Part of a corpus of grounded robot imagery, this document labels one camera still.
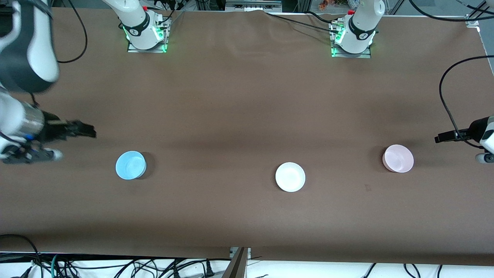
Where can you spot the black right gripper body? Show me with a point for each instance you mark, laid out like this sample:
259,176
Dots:
54,129

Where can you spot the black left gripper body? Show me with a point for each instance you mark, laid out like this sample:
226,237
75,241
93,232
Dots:
475,129

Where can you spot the pink bowl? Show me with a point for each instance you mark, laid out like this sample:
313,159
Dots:
398,158

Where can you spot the light blue bowl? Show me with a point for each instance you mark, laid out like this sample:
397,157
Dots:
130,165

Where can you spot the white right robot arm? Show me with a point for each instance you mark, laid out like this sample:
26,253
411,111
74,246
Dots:
38,58

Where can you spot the white bowl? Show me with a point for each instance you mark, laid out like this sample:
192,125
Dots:
290,177

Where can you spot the brown table cover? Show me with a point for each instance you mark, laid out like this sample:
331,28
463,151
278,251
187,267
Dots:
231,116

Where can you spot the orange object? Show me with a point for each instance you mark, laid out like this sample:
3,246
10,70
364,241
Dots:
332,4

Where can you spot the black power plug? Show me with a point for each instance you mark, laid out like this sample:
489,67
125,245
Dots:
209,269

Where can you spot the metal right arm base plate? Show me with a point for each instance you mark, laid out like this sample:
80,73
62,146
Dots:
148,50

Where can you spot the metal corner bracket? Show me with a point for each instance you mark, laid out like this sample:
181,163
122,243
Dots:
472,21

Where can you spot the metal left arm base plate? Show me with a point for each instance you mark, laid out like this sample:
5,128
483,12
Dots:
351,55

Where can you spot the brown metal post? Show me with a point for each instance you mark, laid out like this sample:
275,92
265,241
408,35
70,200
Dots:
236,266

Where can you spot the aluminium frame rail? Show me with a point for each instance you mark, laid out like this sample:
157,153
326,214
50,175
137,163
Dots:
252,5

